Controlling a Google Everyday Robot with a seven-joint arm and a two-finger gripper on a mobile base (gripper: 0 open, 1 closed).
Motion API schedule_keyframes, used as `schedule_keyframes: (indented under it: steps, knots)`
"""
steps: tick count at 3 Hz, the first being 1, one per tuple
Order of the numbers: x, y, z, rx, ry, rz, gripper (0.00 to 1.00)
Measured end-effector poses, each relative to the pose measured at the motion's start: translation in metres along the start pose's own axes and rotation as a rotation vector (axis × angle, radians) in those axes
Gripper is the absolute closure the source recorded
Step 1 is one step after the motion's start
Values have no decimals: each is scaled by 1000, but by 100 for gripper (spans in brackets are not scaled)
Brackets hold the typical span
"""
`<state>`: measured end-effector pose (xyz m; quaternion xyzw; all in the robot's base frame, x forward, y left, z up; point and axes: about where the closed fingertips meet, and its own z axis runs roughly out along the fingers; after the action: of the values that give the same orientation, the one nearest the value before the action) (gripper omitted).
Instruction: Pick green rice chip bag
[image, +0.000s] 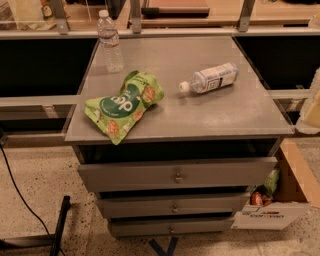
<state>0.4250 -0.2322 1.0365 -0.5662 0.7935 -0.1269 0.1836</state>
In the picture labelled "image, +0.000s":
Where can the cardboard box with snacks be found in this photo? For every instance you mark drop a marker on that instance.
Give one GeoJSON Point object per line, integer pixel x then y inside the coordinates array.
{"type": "Point", "coordinates": [297, 191]}

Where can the pale robot arm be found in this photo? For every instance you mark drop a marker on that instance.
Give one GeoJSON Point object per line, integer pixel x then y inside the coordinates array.
{"type": "Point", "coordinates": [309, 118]}

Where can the middle grey drawer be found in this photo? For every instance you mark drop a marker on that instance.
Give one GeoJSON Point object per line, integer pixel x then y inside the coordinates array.
{"type": "Point", "coordinates": [172, 205]}

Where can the green rice chip bag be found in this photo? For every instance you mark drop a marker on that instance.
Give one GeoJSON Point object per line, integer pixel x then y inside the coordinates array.
{"type": "Point", "coordinates": [115, 116]}

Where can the lying bottle with white label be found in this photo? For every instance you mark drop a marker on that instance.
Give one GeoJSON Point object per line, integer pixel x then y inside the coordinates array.
{"type": "Point", "coordinates": [210, 79]}

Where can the bottom grey drawer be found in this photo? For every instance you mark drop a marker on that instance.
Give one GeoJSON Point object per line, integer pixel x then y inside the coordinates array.
{"type": "Point", "coordinates": [170, 226]}

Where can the green snack bag in box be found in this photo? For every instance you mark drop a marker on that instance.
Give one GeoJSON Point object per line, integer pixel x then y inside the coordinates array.
{"type": "Point", "coordinates": [271, 180]}

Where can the grey drawer cabinet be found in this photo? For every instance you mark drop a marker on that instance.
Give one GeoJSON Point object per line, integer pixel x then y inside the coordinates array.
{"type": "Point", "coordinates": [240, 120]}

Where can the black metal stand base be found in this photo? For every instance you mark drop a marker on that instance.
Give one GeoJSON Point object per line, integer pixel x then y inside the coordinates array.
{"type": "Point", "coordinates": [51, 240]}

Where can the metal shelf rail frame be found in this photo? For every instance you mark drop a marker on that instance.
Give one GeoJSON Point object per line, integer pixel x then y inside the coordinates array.
{"type": "Point", "coordinates": [39, 19]}

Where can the grey drawer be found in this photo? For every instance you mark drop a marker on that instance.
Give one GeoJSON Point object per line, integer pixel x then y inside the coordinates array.
{"type": "Point", "coordinates": [172, 205]}
{"type": "Point", "coordinates": [131, 176]}
{"type": "Point", "coordinates": [170, 226]}

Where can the top grey drawer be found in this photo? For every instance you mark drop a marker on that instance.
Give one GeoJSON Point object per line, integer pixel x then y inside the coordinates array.
{"type": "Point", "coordinates": [131, 176]}

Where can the upright clear water bottle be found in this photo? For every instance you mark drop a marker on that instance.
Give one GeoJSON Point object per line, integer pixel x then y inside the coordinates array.
{"type": "Point", "coordinates": [109, 42]}

